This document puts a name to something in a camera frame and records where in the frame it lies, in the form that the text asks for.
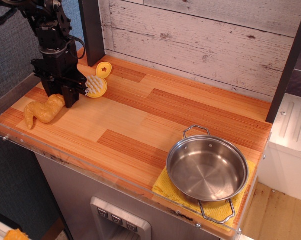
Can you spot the white cabinet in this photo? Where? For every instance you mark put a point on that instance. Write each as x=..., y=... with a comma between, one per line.
x=280, y=168

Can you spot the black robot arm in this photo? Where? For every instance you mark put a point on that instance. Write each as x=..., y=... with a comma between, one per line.
x=47, y=20

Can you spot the yellow cloth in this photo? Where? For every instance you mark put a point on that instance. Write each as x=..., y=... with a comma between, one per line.
x=164, y=188

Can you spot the dark left post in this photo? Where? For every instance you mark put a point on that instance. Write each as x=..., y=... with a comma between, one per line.
x=92, y=30

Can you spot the silver dispenser panel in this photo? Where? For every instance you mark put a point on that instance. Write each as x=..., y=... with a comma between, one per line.
x=114, y=223

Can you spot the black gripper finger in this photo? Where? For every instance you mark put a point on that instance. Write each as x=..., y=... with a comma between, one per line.
x=70, y=94
x=51, y=87

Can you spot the orange object bottom left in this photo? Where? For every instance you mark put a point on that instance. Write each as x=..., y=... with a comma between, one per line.
x=16, y=234

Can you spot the yellow plastic chicken wing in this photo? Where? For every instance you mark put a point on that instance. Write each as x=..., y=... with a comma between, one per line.
x=44, y=112

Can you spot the clear acrylic table guard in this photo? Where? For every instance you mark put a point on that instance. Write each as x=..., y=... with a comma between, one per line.
x=123, y=138

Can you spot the grey toy fridge cabinet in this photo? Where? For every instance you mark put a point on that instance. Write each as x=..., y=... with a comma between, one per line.
x=73, y=191

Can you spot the dark post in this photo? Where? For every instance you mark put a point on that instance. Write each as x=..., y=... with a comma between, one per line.
x=285, y=77
x=92, y=30

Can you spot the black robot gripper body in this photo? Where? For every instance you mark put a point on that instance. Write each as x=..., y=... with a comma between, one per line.
x=61, y=66

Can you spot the yellow scrub brush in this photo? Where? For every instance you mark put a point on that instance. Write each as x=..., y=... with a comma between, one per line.
x=96, y=84

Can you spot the stainless steel pot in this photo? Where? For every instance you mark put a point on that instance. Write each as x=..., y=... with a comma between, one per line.
x=207, y=169

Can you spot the dark right post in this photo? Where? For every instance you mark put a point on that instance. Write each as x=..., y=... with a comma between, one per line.
x=285, y=77

